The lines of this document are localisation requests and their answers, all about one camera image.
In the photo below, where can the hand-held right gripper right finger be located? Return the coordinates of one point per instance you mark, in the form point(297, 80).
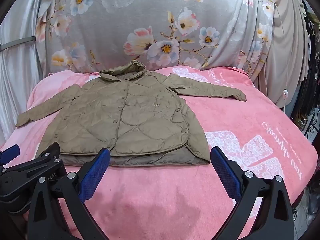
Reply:
point(225, 170)

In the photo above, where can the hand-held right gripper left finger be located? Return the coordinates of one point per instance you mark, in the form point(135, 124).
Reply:
point(96, 171)

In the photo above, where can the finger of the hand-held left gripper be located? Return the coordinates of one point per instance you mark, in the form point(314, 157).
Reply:
point(11, 151)
point(48, 152)

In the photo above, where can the olive quilted jacket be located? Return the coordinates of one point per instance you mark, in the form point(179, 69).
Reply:
point(125, 120)

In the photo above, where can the dark hanging clothes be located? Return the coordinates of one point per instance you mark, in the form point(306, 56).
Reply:
point(312, 67)

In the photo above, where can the pink printed blanket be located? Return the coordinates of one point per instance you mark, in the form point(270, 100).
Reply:
point(175, 192)

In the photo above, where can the white curtain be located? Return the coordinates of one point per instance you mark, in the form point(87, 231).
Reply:
point(17, 80)

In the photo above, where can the grey curtain tie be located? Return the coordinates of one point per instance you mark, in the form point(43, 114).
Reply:
point(20, 42)

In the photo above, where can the beige hanging cloth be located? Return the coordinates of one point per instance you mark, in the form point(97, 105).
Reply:
point(285, 55)

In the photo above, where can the grey floral sheet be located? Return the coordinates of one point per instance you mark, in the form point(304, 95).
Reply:
point(120, 30)

